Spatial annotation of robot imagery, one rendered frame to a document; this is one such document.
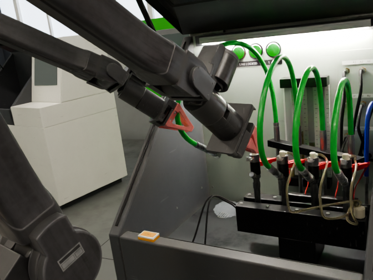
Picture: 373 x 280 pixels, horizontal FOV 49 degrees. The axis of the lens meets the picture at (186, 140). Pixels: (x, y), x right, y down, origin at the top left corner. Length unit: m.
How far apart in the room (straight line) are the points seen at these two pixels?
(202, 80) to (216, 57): 0.08
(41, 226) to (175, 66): 0.28
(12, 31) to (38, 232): 0.58
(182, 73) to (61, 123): 3.30
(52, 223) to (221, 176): 1.15
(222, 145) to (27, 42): 0.48
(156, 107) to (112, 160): 3.26
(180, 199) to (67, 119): 2.60
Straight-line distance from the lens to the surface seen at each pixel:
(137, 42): 0.55
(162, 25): 4.05
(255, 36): 1.35
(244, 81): 1.41
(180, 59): 0.60
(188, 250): 1.04
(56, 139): 3.84
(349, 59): 1.31
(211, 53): 0.69
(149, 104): 1.01
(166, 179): 1.33
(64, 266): 0.48
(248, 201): 1.19
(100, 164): 4.16
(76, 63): 0.97
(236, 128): 0.72
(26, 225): 0.46
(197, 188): 1.51
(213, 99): 0.66
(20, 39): 0.96
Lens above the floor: 1.47
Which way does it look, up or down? 15 degrees down
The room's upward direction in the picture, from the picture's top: 7 degrees counter-clockwise
